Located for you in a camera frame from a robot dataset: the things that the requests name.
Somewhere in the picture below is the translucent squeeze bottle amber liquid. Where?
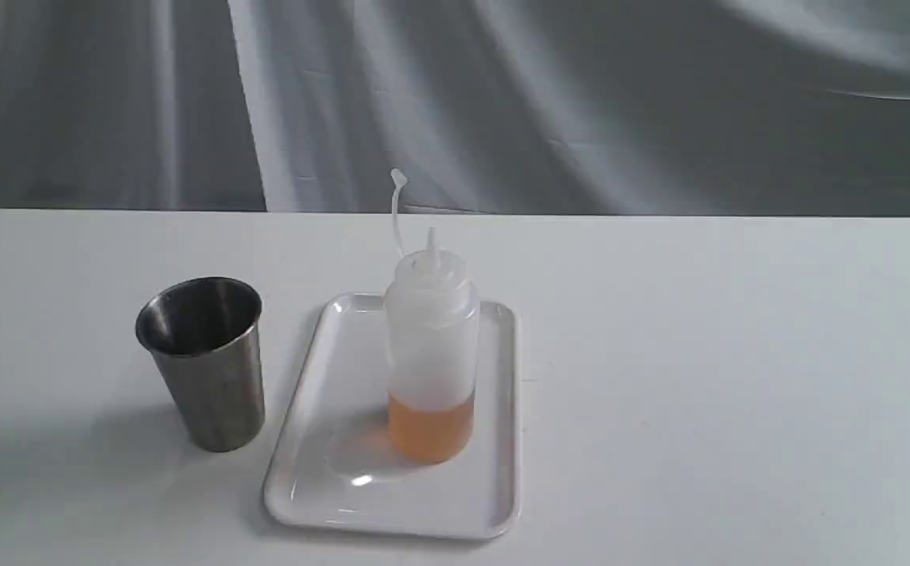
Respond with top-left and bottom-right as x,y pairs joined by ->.
383,168 -> 481,465

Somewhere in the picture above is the stainless steel cup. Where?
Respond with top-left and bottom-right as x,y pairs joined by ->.
135,277 -> 266,454

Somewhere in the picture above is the white plastic tray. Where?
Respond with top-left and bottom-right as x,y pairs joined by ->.
263,292 -> 523,542

